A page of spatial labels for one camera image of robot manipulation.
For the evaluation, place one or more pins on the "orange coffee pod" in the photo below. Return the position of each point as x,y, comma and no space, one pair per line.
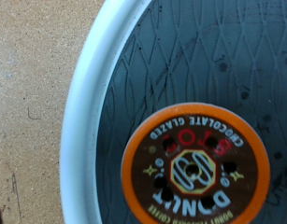
193,169

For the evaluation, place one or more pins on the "white two-tier turntable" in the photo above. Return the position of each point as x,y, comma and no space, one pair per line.
196,46

